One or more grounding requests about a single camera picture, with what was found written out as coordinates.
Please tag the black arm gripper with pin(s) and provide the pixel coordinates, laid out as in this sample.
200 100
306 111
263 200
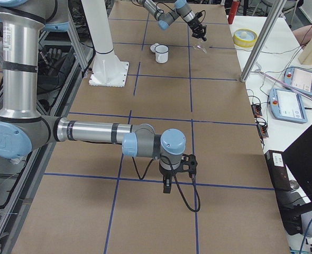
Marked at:
167 174

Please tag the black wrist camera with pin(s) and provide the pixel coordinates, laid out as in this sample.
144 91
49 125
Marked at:
167 185

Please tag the black computer box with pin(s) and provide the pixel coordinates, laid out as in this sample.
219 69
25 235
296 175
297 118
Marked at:
277 170

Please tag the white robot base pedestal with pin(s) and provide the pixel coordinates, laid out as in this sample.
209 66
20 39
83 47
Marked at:
107 69

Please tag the far teach pendant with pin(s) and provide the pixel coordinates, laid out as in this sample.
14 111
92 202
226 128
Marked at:
299 78

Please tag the yellow tape roll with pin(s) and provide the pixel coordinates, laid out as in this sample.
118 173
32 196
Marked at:
245 38

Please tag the metal rod green tip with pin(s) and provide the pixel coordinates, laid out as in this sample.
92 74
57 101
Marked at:
309 97

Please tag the teach pendant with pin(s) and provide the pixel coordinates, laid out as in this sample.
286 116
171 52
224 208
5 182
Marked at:
299 78
287 106

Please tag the white enamel mug blue rim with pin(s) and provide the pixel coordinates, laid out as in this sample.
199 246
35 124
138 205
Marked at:
161 53

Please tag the near teach pendant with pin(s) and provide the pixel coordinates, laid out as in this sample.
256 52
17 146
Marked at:
287 106

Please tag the black monitor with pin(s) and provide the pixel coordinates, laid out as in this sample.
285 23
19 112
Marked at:
298 158

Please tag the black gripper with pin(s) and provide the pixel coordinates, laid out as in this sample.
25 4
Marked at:
195 25

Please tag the aluminium frame post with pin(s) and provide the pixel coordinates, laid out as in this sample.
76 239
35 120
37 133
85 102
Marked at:
263 36

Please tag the red bottle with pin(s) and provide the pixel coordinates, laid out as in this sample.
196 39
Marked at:
233 11

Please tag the red black connector block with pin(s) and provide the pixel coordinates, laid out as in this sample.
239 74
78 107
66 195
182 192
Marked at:
256 109

